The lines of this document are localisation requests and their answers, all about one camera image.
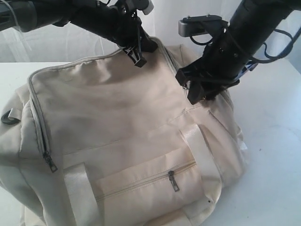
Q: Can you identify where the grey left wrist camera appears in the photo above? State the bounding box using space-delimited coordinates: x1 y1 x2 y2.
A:
137 0 154 15

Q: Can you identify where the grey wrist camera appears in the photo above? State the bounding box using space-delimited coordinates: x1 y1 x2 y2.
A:
137 0 154 15
178 15 228 37

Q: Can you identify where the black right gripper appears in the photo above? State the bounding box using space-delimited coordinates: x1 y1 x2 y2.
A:
175 21 256 105

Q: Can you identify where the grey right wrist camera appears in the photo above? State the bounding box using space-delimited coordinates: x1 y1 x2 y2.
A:
178 15 228 37

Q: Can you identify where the black right camera cable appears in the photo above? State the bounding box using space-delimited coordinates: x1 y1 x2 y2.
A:
189 21 301 85

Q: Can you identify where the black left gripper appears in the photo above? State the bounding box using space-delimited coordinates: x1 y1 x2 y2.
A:
70 0 158 68

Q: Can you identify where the beige duffel bag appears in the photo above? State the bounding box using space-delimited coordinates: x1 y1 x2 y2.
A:
0 42 246 226

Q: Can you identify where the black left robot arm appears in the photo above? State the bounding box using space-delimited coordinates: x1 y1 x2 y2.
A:
0 0 223 104

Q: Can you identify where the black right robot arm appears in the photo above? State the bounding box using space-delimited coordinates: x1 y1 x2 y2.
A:
176 0 301 86

